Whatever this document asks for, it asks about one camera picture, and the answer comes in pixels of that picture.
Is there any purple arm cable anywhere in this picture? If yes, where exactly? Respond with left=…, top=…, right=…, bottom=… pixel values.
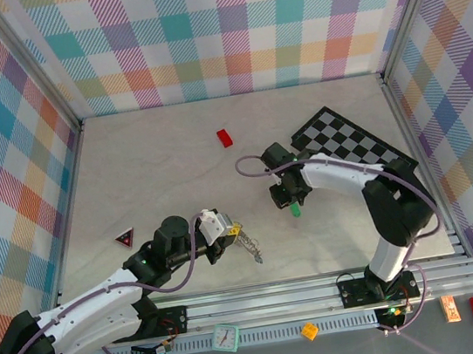
left=232, top=130, right=456, bottom=353
left=0, top=211, right=223, bottom=354

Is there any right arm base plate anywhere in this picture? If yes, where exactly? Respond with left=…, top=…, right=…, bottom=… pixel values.
left=336, top=268, right=422, bottom=310

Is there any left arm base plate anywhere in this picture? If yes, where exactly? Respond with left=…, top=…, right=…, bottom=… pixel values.
left=108, top=304, right=191, bottom=345

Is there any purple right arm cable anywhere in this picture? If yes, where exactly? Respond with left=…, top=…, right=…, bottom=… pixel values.
left=232, top=130, right=456, bottom=353

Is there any aluminium mounting rail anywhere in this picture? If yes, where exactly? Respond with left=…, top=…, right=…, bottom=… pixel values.
left=22, top=251, right=473, bottom=354

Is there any aluminium side rail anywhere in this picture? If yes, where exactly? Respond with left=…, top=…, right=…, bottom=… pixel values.
left=380, top=68, right=469, bottom=267
left=31, top=121, right=110, bottom=320

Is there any orange toy brick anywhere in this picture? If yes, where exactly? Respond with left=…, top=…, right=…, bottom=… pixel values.
left=299, top=321, right=322, bottom=343

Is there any aluminium frame post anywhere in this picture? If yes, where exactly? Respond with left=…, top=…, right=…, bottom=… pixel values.
left=0, top=0, right=85, bottom=143
left=368, top=0, right=465, bottom=85

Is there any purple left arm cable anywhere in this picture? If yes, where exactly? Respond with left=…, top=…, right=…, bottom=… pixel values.
left=0, top=211, right=223, bottom=354

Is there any slotted grey cable duct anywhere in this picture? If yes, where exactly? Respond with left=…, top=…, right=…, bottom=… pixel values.
left=82, top=310, right=381, bottom=354

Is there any red black triangle piece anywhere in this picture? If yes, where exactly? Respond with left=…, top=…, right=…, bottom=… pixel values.
left=113, top=228, right=138, bottom=251

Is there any black white chessboard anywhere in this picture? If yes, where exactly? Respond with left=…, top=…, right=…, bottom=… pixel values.
left=285, top=94, right=421, bottom=187

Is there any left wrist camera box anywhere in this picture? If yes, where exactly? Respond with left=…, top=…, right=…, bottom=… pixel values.
left=192, top=205, right=237, bottom=248

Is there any mint green alarm clock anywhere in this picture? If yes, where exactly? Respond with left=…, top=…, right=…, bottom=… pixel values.
left=208, top=320, right=243, bottom=354

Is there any smooth red brick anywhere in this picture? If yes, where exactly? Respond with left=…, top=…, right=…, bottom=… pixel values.
left=216, top=127, right=236, bottom=149

